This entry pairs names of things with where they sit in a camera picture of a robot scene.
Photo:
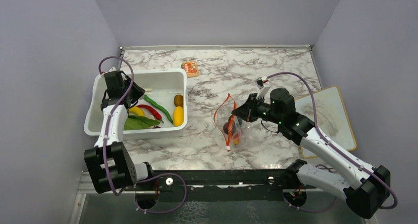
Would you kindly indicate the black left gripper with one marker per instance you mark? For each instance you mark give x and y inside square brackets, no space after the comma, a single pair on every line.
[138,92]

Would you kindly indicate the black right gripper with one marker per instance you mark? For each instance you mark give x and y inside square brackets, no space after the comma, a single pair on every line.
[247,112]

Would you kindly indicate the clear orange-zipper zip bag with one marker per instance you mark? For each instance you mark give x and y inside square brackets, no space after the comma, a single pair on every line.
[221,115]

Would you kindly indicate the purple passion fruit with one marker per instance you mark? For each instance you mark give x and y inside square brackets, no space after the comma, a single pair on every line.
[227,128]

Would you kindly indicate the green chili pepper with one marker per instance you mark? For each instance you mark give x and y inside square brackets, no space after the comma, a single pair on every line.
[159,107]

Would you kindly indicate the red bell pepper toy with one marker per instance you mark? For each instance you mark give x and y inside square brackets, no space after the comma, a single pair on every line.
[236,138]

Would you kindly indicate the brown kiwi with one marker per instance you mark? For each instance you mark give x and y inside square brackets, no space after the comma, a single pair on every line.
[179,101]

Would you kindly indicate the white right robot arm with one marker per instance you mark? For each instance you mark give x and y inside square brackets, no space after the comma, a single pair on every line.
[363,187]

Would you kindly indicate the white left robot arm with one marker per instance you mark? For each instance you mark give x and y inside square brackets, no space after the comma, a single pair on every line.
[108,162]

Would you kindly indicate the yellow banana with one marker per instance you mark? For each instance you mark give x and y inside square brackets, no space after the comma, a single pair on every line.
[136,111]

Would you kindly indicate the green leaf vegetable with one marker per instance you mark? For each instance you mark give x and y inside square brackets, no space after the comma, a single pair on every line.
[135,122]

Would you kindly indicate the white plastic bin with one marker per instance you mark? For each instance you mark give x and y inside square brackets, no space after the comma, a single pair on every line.
[166,83]

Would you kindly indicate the red chili pepper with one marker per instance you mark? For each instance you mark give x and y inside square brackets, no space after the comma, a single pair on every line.
[156,115]

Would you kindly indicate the yellow mango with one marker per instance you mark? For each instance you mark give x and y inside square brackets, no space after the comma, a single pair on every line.
[178,116]

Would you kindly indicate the white board yellow rim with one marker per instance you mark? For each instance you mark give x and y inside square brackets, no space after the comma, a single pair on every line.
[331,116]

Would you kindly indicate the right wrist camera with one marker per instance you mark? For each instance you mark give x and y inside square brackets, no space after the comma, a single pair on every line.
[263,86]

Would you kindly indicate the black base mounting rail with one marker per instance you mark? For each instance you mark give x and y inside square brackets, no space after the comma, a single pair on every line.
[182,186]

